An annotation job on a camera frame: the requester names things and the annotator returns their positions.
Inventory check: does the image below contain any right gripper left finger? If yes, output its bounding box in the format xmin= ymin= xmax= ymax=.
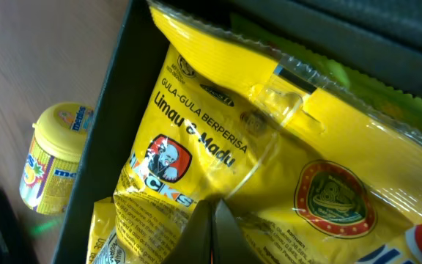
xmin=163 ymin=200 xmax=212 ymax=264

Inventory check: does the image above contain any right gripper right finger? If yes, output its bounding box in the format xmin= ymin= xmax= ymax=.
xmin=212 ymin=199 xmax=262 ymax=264

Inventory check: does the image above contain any yellow Hacks candy bag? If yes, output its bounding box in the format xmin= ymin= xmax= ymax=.
xmin=91 ymin=1 xmax=422 ymax=263

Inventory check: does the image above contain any yellow Mentos bottle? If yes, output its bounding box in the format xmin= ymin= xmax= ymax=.
xmin=19 ymin=102 xmax=95 ymax=215

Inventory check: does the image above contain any blue Oreo cookie pack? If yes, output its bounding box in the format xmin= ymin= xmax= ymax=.
xmin=357 ymin=224 xmax=422 ymax=264

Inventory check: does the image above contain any dark green open box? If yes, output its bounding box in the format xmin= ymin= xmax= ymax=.
xmin=53 ymin=1 xmax=422 ymax=263

